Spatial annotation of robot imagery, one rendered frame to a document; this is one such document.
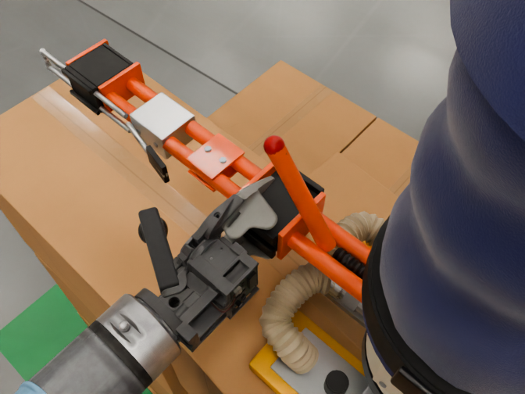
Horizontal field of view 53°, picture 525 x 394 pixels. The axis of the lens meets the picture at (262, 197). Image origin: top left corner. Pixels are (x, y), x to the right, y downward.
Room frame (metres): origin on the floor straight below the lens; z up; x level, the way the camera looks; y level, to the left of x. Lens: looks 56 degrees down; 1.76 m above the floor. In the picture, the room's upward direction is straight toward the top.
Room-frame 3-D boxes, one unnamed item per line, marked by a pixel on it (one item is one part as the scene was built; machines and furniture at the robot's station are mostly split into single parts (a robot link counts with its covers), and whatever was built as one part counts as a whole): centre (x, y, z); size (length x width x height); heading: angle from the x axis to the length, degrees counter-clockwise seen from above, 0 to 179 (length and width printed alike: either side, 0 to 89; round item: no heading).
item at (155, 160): (0.53, 0.23, 1.21); 0.31 x 0.03 x 0.05; 48
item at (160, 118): (0.51, 0.14, 1.20); 0.07 x 0.07 x 0.04; 48
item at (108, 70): (0.60, 0.24, 1.21); 0.08 x 0.07 x 0.05; 48
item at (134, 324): (0.20, 0.13, 1.20); 0.09 x 0.05 x 0.10; 48
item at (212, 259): (0.26, 0.07, 1.20); 0.12 x 0.09 x 0.08; 138
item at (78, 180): (0.63, 0.27, 0.74); 0.60 x 0.40 x 0.40; 47
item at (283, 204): (0.36, -0.02, 1.20); 0.10 x 0.08 x 0.06; 138
